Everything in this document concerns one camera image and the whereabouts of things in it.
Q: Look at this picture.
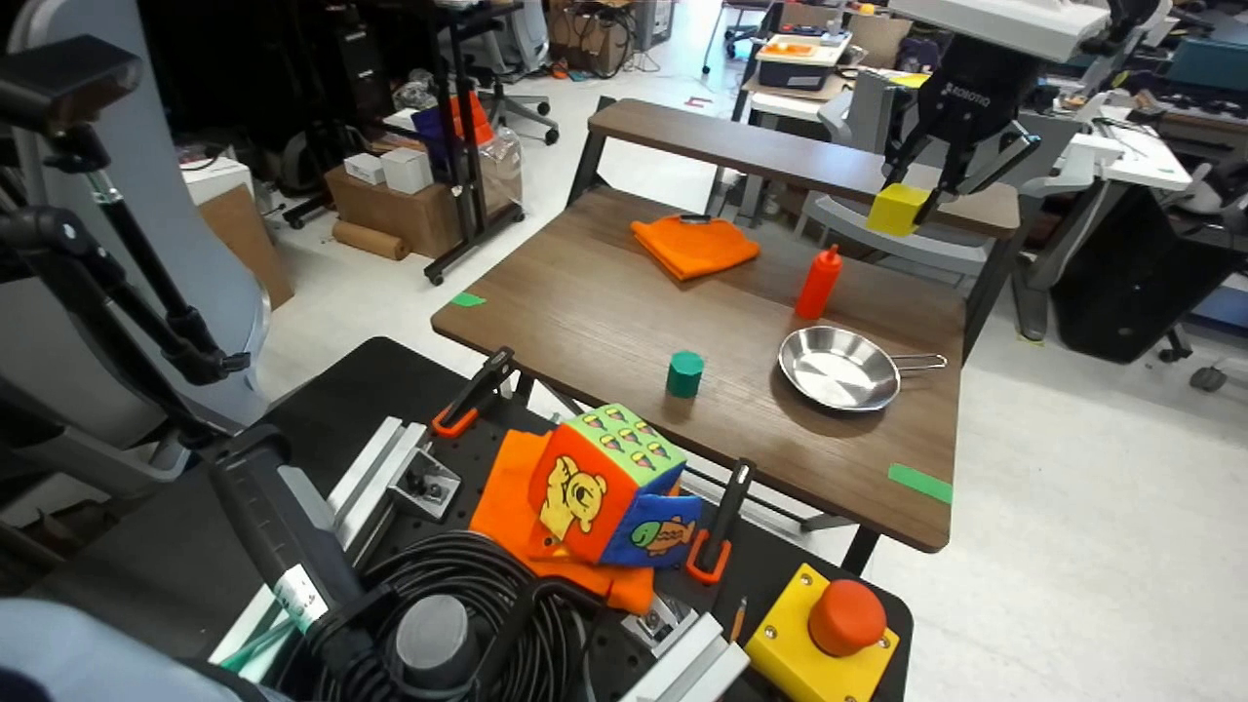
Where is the black metal floor stand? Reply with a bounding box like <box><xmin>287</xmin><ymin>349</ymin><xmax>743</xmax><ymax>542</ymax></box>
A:
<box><xmin>420</xmin><ymin>9</ymin><xmax>531</xmax><ymax>290</ymax></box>

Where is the orange folded cloth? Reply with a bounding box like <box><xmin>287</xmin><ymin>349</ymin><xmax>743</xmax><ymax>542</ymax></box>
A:
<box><xmin>628</xmin><ymin>211</ymin><xmax>770</xmax><ymax>285</ymax></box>

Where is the grey chair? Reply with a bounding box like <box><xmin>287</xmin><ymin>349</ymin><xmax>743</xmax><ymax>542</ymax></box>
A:
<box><xmin>801</xmin><ymin>71</ymin><xmax>1086</xmax><ymax>292</ymax></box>

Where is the yellow emergency stop box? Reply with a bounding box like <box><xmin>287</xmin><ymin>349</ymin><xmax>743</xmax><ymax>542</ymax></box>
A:
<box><xmin>743</xmin><ymin>561</ymin><xmax>904</xmax><ymax>702</ymax></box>

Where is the black orange clamp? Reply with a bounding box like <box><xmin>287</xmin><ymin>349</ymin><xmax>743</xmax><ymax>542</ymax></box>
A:
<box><xmin>684</xmin><ymin>462</ymin><xmax>756</xmax><ymax>594</ymax></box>
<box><xmin>430</xmin><ymin>349</ymin><xmax>521</xmax><ymax>445</ymax></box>

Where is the silver metal pan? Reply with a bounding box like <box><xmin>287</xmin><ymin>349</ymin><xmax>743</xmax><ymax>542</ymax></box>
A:
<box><xmin>774</xmin><ymin>324</ymin><xmax>957</xmax><ymax>418</ymax></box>

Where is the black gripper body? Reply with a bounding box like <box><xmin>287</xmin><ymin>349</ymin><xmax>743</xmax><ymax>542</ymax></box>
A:
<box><xmin>914</xmin><ymin>34</ymin><xmax>1046</xmax><ymax>151</ymax></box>

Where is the red squeeze bottle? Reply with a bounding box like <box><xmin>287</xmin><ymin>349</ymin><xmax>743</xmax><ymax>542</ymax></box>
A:
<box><xmin>792</xmin><ymin>245</ymin><xmax>848</xmax><ymax>329</ymax></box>

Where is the brown cardboard box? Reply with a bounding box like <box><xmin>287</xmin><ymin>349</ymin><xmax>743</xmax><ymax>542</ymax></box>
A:
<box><xmin>326</xmin><ymin>164</ymin><xmax>470</xmax><ymax>263</ymax></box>

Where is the black coiled cable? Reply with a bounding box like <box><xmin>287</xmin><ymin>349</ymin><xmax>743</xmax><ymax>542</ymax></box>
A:
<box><xmin>288</xmin><ymin>527</ymin><xmax>606</xmax><ymax>702</ymax></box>

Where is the brown wooden shelf riser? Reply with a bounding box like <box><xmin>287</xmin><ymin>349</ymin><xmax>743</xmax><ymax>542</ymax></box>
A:
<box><xmin>567</xmin><ymin>99</ymin><xmax>1025</xmax><ymax>360</ymax></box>

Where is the green cylinder block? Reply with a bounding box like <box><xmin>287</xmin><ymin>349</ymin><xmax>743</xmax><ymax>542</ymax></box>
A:
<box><xmin>664</xmin><ymin>349</ymin><xmax>709</xmax><ymax>402</ymax></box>

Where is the yellow cube block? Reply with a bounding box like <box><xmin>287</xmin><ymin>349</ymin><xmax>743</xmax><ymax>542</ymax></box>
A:
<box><xmin>866</xmin><ymin>180</ymin><xmax>938</xmax><ymax>242</ymax></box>

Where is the colourful soft toy cube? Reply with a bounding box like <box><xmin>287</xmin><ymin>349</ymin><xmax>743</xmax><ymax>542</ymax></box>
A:
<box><xmin>526</xmin><ymin>402</ymin><xmax>716</xmax><ymax>568</ymax></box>

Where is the silver aluminium rail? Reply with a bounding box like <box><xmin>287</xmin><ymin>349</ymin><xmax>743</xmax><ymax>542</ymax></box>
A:
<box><xmin>212</xmin><ymin>412</ymin><xmax>439</xmax><ymax>672</ymax></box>
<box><xmin>622</xmin><ymin>610</ymin><xmax>756</xmax><ymax>702</ymax></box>

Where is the black perforated base board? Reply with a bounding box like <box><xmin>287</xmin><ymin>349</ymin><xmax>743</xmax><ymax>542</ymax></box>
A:
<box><xmin>50</xmin><ymin>334</ymin><xmax>916</xmax><ymax>702</ymax></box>

